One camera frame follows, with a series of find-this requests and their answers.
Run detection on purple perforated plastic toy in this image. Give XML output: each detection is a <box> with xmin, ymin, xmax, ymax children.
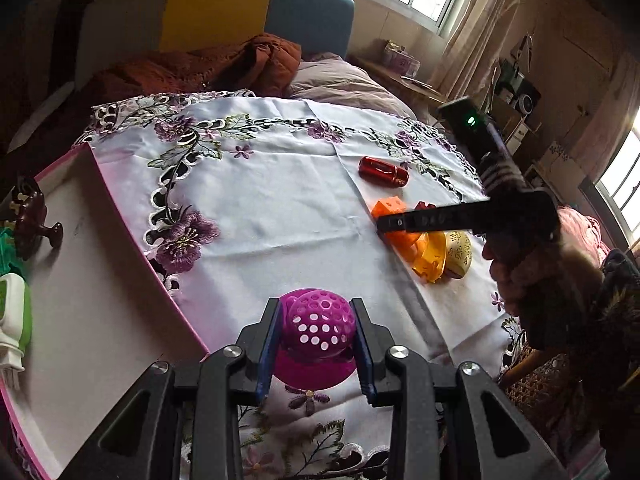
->
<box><xmin>274</xmin><ymin>288</ymin><xmax>356</xmax><ymax>391</ymax></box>

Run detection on yellow-orange plastic shell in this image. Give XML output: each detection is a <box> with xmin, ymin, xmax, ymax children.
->
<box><xmin>411</xmin><ymin>231</ymin><xmax>447</xmax><ymax>283</ymax></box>

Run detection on orange linked cube blocks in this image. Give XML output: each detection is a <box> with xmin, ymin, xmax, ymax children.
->
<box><xmin>370</xmin><ymin>196</ymin><xmax>426</xmax><ymax>265</ymax></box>

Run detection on person's right hand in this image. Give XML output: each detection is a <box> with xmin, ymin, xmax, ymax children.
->
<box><xmin>483</xmin><ymin>234</ymin><xmax>603</xmax><ymax>350</ymax></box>

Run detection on pale yellow perforated case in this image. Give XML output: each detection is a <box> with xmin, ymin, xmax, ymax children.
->
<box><xmin>445</xmin><ymin>231</ymin><xmax>472</xmax><ymax>278</ymax></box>

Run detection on red puzzle piece block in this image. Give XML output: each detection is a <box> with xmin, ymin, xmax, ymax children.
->
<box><xmin>414</xmin><ymin>202</ymin><xmax>437</xmax><ymax>210</ymax></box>

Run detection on red metal cylinder case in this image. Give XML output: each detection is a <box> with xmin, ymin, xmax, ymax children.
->
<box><xmin>358</xmin><ymin>156</ymin><xmax>409</xmax><ymax>188</ymax></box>

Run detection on wooden side desk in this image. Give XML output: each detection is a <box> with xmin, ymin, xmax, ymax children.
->
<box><xmin>347</xmin><ymin>54</ymin><xmax>446</xmax><ymax>115</ymax></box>

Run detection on pink-rimmed white tray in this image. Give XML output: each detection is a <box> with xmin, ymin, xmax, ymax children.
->
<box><xmin>1</xmin><ymin>146</ymin><xmax>207</xmax><ymax>479</ymax></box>

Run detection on woven wicker basket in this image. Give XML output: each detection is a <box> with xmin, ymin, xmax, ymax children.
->
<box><xmin>499</xmin><ymin>342</ymin><xmax>597</xmax><ymax>443</ymax></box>

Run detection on white floral embroidered tablecloth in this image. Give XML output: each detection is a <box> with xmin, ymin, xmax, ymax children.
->
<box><xmin>74</xmin><ymin>89</ymin><xmax>526</xmax><ymax>480</ymax></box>

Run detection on purple box on desk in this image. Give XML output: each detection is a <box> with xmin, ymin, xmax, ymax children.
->
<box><xmin>382</xmin><ymin>40</ymin><xmax>421</xmax><ymax>78</ymax></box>

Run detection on pale pink pillow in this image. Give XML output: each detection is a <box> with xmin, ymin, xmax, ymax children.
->
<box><xmin>284</xmin><ymin>54</ymin><xmax>416</xmax><ymax>119</ymax></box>

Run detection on green white plastic gadget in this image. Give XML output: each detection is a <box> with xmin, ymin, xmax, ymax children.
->
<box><xmin>0</xmin><ymin>228</ymin><xmax>32</xmax><ymax>391</ymax></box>

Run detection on dark red wooden knob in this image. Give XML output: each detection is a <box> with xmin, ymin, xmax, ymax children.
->
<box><xmin>12</xmin><ymin>177</ymin><xmax>64</xmax><ymax>261</ymax></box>

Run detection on rust orange quilted jacket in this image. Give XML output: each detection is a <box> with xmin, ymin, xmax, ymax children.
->
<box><xmin>82</xmin><ymin>34</ymin><xmax>302</xmax><ymax>104</ymax></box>

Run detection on yellow blue sofa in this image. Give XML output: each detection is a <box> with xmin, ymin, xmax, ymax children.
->
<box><xmin>19</xmin><ymin>0</ymin><xmax>356</xmax><ymax>91</ymax></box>

